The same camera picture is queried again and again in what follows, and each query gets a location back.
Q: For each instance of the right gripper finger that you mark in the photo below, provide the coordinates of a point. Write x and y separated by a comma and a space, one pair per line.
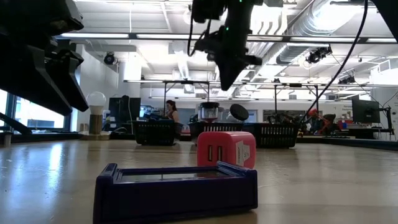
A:
233, 74
223, 79

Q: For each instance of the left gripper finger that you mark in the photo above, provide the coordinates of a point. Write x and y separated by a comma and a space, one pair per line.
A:
70, 81
31, 74

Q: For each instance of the black-capped green-sand hourglass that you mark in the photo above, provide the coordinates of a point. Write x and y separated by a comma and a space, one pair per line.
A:
238, 112

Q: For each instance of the black-capped red-sand hourglass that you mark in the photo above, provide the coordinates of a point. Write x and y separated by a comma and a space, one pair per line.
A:
208, 116

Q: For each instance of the red robot arm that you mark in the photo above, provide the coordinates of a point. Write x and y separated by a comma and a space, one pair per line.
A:
312, 112

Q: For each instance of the light bulb on wooden stand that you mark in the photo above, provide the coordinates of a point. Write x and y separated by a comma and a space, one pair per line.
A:
96, 99

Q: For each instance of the large window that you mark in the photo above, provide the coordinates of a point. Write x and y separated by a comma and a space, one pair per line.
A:
37, 118

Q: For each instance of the black plastic basket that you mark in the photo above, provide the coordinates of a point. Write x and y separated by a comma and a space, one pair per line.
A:
217, 127
154, 133
273, 135

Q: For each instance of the person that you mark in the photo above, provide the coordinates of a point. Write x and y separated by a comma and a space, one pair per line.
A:
172, 113
125, 102

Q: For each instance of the pink charger with white label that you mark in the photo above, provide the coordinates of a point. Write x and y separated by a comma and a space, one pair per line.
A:
224, 149

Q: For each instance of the black computer monitor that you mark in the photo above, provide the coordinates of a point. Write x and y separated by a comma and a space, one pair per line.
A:
135, 109

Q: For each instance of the long light bar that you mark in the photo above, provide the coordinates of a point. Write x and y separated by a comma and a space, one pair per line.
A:
155, 36

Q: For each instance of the blue framed display module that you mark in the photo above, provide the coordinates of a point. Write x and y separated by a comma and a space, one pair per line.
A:
174, 199

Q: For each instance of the black monitor on stand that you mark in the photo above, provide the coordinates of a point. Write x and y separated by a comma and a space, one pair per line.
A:
365, 110

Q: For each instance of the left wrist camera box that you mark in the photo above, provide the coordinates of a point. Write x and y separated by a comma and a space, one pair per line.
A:
37, 15

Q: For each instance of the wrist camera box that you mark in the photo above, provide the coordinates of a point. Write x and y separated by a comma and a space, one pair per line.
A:
206, 9
37, 15

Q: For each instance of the black metal rig frame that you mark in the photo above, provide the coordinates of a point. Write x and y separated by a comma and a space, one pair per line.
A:
295, 85
186, 82

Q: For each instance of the black mounted camera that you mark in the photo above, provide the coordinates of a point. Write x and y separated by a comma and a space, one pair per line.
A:
109, 58
317, 55

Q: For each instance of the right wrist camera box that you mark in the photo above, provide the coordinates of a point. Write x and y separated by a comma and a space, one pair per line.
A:
206, 9

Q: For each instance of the silver ventilation duct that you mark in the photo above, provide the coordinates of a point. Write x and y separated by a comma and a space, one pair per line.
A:
311, 28

